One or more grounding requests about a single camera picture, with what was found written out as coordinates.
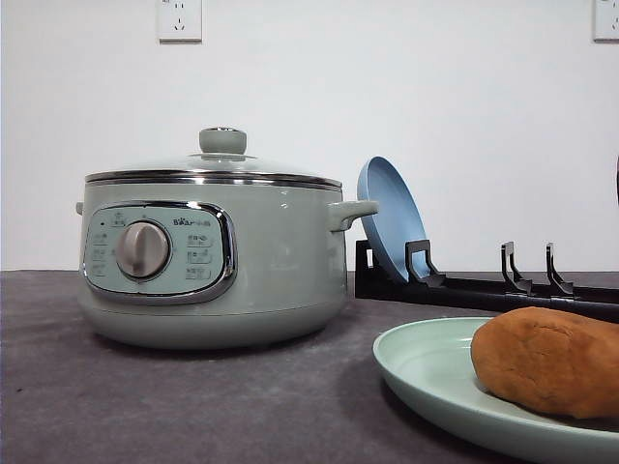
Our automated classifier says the glass steamer lid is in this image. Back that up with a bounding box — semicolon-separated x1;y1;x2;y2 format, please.
85;126;342;189

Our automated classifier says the green plate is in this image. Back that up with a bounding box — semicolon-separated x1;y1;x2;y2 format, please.
372;317;619;464

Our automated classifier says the brown potato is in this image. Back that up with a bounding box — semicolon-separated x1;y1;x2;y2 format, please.
470;306;619;419

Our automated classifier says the blue plate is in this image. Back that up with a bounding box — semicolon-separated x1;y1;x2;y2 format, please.
357;156;430;280

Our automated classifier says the green electric steamer pot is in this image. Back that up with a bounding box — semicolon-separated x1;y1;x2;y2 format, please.
75;168;379;350

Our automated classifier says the black plate rack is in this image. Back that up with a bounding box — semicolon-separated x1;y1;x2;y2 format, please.
355;240;619;314

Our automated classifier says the white wall socket left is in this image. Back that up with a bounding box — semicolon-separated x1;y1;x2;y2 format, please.
156;0;203;45

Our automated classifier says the white wall socket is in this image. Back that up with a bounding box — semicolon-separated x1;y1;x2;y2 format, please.
588;0;619;46
156;0;203;45

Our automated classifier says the white wall socket right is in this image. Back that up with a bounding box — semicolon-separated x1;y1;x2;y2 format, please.
588;0;619;46

